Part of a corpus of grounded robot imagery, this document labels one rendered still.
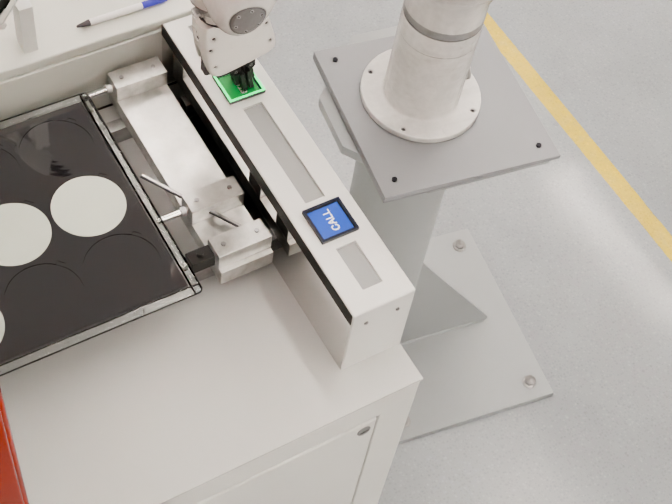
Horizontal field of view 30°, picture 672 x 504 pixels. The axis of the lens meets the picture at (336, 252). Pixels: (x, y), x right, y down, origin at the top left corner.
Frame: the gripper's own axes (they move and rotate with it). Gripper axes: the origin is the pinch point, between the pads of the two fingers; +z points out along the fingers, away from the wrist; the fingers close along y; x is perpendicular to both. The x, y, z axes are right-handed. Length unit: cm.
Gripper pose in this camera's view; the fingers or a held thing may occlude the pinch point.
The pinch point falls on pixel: (242, 73)
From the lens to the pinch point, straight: 176.7
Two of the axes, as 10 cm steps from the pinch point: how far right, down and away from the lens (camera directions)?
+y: 8.6, -4.7, 1.7
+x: -5.0, -7.5, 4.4
